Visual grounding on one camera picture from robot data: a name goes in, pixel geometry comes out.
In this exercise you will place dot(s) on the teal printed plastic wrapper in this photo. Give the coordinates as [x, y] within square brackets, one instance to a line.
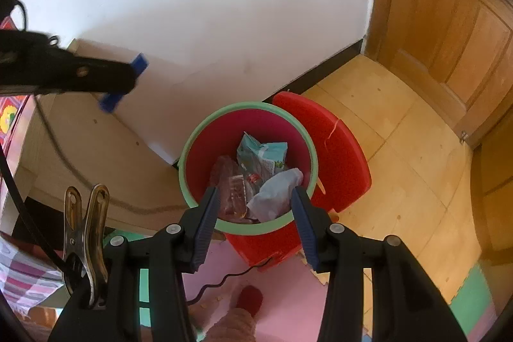
[274, 191]

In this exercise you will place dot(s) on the heart print patchwork bed sheet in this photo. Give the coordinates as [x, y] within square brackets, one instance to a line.
[24, 278]

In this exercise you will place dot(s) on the wooden door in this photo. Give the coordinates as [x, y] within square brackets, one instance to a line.
[441, 25]

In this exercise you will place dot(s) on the red bucket green rim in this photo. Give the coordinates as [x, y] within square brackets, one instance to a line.
[208, 149]

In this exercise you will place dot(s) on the teal printed packaging bag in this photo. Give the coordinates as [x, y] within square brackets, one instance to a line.
[264, 157]

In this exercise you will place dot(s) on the wooden cabinet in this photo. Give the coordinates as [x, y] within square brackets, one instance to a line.
[497, 205]

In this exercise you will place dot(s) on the foam puzzle floor mats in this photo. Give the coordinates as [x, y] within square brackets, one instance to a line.
[288, 310]

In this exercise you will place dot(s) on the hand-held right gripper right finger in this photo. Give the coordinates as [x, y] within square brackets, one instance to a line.
[306, 230]

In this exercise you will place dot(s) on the metal spring clamp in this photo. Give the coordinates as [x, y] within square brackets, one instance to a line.
[78, 246]

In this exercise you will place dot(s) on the clear plastic blister pack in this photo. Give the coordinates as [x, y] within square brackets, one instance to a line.
[228, 197]

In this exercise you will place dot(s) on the red slipper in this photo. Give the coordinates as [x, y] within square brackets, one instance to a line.
[250, 300]

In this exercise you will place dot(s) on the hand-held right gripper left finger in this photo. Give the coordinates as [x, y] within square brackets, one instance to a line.
[206, 230]

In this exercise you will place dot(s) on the red floral wall cloth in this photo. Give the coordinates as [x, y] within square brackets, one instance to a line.
[10, 121]

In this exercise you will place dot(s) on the small clear bottle red label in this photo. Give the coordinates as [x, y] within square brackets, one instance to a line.
[252, 178]

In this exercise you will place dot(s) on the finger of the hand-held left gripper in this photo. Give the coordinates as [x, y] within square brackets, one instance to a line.
[111, 102]
[138, 63]

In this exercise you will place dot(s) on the red bin lid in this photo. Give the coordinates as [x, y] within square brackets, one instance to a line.
[332, 141]

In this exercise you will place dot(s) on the light wooden side table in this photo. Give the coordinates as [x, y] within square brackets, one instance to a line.
[80, 165]

